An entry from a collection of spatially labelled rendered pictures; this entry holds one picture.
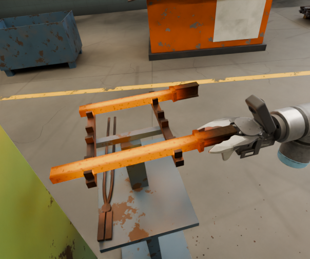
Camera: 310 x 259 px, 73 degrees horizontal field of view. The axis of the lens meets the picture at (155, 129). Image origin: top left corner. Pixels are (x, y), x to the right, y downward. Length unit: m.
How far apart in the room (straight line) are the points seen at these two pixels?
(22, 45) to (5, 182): 3.53
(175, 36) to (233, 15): 0.90
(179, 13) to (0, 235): 3.36
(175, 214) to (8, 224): 0.44
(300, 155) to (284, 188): 1.11
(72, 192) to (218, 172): 1.18
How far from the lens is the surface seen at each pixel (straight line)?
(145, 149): 0.50
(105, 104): 0.69
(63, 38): 3.77
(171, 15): 3.54
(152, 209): 0.72
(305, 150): 0.74
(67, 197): 1.84
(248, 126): 0.58
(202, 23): 3.64
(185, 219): 0.70
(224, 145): 0.52
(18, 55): 4.09
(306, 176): 1.99
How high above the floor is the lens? 1.40
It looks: 40 degrees down
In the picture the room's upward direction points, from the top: 6 degrees counter-clockwise
